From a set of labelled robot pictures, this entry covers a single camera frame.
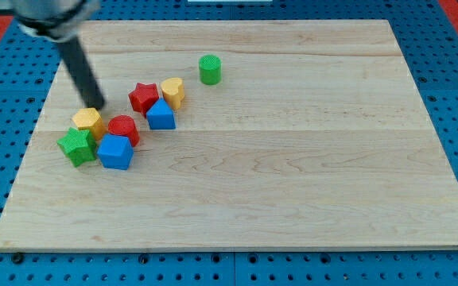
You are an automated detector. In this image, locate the red cylinder block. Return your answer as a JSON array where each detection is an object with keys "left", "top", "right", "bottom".
[{"left": 108, "top": 115, "right": 140, "bottom": 147}]

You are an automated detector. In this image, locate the blue triangle block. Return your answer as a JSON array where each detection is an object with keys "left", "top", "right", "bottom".
[{"left": 146, "top": 99, "right": 176, "bottom": 129}]

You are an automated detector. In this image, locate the yellow heart block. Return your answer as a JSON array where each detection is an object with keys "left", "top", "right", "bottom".
[{"left": 161, "top": 77, "right": 184, "bottom": 110}]

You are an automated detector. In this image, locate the blue cube block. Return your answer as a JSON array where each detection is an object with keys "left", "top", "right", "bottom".
[{"left": 97, "top": 133, "right": 134, "bottom": 170}]

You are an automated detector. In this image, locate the yellow hexagon block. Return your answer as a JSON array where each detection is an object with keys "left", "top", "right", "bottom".
[{"left": 72, "top": 108, "right": 107, "bottom": 141}]

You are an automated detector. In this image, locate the green cylinder block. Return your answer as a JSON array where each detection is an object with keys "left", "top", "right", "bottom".
[{"left": 198, "top": 54, "right": 222, "bottom": 85}]

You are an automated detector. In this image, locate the red star block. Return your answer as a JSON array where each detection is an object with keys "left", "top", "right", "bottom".
[{"left": 128, "top": 83, "right": 159, "bottom": 118}]

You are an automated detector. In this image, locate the wooden board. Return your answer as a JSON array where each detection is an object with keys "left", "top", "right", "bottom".
[{"left": 0, "top": 20, "right": 458, "bottom": 253}]

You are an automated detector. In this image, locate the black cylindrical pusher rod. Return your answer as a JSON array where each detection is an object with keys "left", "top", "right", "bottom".
[{"left": 56, "top": 36, "right": 106, "bottom": 110}]

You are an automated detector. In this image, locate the green star block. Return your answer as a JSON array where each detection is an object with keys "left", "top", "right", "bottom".
[{"left": 56, "top": 128, "right": 97, "bottom": 167}]

